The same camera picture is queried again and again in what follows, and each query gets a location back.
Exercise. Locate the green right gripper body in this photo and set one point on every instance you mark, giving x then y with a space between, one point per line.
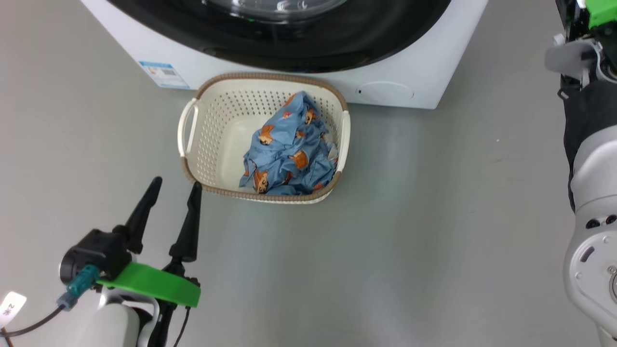
602 12

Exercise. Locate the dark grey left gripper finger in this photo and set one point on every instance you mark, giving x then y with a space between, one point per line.
144 212
190 226

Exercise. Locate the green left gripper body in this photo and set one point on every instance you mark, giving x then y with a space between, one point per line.
154 285

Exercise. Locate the cream perforated laundry basket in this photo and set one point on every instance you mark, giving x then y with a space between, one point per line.
217 130

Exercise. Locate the white front-load washing machine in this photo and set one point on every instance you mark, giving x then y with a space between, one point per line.
424 72

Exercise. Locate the blue white energy label sticker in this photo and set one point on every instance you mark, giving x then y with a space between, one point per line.
163 74

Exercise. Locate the round white filter cover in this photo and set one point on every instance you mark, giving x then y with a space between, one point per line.
384 91

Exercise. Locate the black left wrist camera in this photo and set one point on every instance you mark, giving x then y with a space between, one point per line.
94 253

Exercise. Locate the teal left camera connector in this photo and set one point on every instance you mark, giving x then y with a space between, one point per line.
79 285

